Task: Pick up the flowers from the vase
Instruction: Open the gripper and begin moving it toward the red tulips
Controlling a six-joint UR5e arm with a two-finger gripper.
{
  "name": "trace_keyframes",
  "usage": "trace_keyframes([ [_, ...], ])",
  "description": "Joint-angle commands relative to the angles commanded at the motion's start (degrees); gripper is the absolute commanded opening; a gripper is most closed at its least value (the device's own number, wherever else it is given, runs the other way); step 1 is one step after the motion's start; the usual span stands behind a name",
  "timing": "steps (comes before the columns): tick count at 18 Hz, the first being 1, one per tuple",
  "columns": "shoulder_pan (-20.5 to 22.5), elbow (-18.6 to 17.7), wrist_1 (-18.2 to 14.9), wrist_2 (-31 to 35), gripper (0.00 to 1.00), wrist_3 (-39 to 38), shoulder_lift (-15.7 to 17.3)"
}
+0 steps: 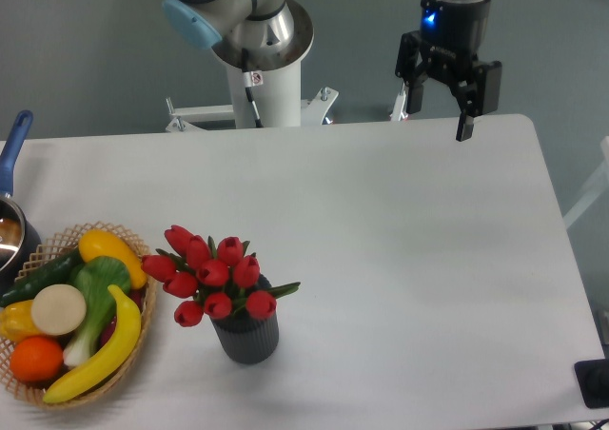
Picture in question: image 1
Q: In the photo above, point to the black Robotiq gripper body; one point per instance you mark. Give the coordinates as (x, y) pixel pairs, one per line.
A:
(447, 44)

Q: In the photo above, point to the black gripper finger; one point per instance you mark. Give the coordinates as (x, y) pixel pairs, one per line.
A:
(411, 66)
(477, 91)

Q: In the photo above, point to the red tulip bouquet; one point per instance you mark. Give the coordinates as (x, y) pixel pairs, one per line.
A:
(221, 281)

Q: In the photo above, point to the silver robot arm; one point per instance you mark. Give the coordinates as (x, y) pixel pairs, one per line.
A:
(262, 44)

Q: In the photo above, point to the dark grey ribbed vase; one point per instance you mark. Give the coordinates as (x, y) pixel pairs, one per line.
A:
(246, 340)

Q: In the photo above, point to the black device at table edge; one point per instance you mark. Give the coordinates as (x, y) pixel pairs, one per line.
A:
(592, 378)

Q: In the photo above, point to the red fruit in basket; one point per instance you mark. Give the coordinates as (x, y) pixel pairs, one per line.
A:
(136, 296)

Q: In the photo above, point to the green bok choy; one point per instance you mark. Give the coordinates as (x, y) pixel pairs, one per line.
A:
(92, 281)

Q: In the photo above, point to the yellow banana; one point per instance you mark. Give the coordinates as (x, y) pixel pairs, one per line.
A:
(108, 359)

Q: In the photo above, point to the woven wicker basket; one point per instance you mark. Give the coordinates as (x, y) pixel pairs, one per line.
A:
(59, 244)

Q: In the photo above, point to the green cucumber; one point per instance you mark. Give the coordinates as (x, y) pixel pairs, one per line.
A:
(56, 271)

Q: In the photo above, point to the beige round disc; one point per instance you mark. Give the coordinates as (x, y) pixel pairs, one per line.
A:
(58, 309)

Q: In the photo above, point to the yellow bell pepper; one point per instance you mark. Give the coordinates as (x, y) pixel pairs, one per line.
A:
(17, 323)

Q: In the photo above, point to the orange fruit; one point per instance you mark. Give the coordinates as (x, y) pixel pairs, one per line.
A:
(36, 359)

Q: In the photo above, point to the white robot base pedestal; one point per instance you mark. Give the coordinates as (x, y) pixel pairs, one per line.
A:
(269, 98)

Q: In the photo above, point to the white metal frame right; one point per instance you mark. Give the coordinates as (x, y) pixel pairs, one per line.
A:
(595, 185)

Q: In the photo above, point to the blue handled saucepan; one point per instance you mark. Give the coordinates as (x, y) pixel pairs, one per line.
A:
(19, 239)

